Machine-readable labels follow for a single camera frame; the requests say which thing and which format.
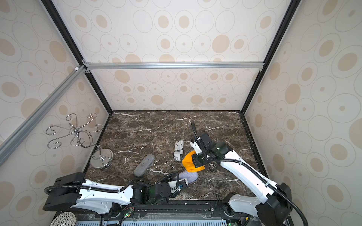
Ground orange microfiber cloth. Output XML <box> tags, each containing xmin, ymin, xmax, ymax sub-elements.
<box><xmin>182</xmin><ymin>150</ymin><xmax>205</xmax><ymax>172</ymax></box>

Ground dark grey eyeglass case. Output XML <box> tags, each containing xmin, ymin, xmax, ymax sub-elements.
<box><xmin>133</xmin><ymin>154</ymin><xmax>155</xmax><ymax>177</ymax></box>

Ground newspaper print eyeglass case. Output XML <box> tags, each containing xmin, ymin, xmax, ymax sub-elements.
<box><xmin>173</xmin><ymin>140</ymin><xmax>184</xmax><ymax>162</ymax></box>

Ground lavender fabric eyeglass case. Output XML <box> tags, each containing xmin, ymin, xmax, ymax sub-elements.
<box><xmin>179</xmin><ymin>171</ymin><xmax>199</xmax><ymax>184</ymax></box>

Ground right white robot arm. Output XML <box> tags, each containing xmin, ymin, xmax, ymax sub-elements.
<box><xmin>190</xmin><ymin>133</ymin><xmax>292</xmax><ymax>226</ymax></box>

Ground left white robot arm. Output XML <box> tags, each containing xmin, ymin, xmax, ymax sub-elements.
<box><xmin>42</xmin><ymin>172</ymin><xmax>185</xmax><ymax>214</ymax></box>

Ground round patterned disc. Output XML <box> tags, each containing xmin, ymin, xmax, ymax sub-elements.
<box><xmin>50</xmin><ymin>212</ymin><xmax>77</xmax><ymax>226</ymax></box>

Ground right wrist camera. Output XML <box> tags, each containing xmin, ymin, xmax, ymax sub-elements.
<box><xmin>190</xmin><ymin>137</ymin><xmax>202</xmax><ymax>155</ymax></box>

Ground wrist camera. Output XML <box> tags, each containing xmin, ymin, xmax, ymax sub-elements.
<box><xmin>190</xmin><ymin>137</ymin><xmax>202</xmax><ymax>155</ymax></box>
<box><xmin>168</xmin><ymin>178</ymin><xmax>189</xmax><ymax>194</ymax></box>

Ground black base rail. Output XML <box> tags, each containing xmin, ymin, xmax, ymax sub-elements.
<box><xmin>69</xmin><ymin>199</ymin><xmax>262</xmax><ymax>226</ymax></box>

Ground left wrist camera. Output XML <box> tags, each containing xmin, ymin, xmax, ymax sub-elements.
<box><xmin>168</xmin><ymin>178</ymin><xmax>189</xmax><ymax>194</ymax></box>

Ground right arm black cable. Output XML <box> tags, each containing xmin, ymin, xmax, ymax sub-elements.
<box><xmin>190</xmin><ymin>121</ymin><xmax>309</xmax><ymax>226</ymax></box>

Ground chrome wire cup stand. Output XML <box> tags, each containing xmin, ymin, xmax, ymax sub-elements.
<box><xmin>45</xmin><ymin>113</ymin><xmax>114</xmax><ymax>170</ymax></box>

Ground silver horizontal frame bar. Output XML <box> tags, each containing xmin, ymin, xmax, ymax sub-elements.
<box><xmin>85</xmin><ymin>61</ymin><xmax>264</xmax><ymax>70</ymax></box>

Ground silver diagonal frame bar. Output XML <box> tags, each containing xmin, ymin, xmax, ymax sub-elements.
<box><xmin>1</xmin><ymin>65</ymin><xmax>85</xmax><ymax>164</ymax></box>

